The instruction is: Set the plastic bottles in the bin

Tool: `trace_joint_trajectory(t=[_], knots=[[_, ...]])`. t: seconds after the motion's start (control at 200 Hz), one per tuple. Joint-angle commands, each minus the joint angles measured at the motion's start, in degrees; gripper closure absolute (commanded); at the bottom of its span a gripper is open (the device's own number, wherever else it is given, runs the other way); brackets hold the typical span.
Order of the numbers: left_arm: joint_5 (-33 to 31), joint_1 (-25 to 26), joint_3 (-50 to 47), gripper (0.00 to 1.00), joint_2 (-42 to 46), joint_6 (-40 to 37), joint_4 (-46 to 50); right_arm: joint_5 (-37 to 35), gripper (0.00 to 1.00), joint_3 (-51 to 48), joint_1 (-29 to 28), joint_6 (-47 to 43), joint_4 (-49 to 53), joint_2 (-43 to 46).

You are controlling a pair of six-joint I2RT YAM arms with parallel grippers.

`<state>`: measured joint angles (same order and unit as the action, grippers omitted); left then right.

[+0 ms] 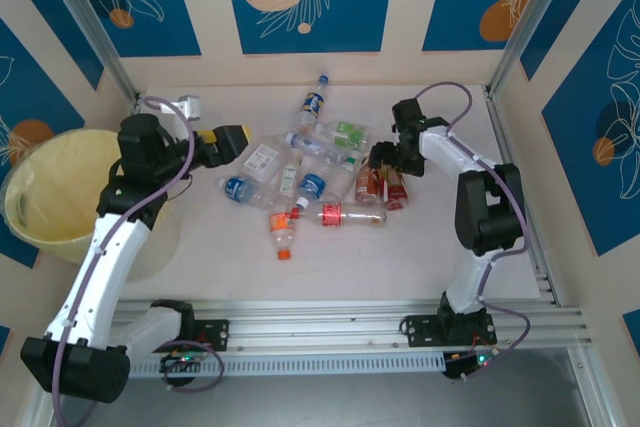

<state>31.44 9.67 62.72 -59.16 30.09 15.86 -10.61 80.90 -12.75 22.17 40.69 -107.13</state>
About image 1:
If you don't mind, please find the white label clear bottle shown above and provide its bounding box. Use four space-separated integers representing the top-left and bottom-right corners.
242 134 290 181

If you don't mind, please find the large blue label water bottle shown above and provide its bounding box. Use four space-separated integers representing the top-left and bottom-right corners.
217 175 281 209

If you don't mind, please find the clear bottle green cap ring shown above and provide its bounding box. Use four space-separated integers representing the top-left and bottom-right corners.
327 149 362 201

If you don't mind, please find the slim green white label bottle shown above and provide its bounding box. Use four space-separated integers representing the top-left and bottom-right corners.
277 149 305 198

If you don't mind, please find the blue label bottle white cap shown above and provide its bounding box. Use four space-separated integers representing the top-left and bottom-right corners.
293 161 335 211

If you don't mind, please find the orange label orange cap bottle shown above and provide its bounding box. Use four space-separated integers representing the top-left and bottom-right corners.
268 209 302 262

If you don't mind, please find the yellow plastic bin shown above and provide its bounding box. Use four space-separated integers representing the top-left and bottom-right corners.
2 129 182 284

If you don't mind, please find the green label clear bottle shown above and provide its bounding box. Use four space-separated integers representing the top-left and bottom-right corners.
319 119 375 152

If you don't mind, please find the clear water bottle barcode label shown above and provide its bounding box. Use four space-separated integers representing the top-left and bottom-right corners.
283 130 346 162

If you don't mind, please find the red label red cap bottle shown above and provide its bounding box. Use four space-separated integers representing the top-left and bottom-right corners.
291 200 390 229

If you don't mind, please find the blue yellow label soda bottle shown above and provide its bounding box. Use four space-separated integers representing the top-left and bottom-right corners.
295 75 332 132

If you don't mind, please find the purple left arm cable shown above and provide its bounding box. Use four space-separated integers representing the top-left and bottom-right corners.
49 95 225 427

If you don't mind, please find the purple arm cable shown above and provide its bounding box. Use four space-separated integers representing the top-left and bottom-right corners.
49 95 225 427
415 80 532 384

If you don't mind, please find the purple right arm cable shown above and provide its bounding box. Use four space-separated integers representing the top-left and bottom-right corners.
415 80 532 384

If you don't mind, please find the aluminium side rail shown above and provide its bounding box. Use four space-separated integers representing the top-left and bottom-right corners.
482 85 562 307

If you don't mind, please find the aluminium frame post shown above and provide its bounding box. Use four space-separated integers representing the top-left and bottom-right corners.
486 0 572 94
37 0 142 104

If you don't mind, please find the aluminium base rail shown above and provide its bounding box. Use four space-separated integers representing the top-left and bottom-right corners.
112 299 587 354

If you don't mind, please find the grey slotted cable duct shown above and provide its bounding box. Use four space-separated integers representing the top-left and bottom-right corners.
128 352 447 379

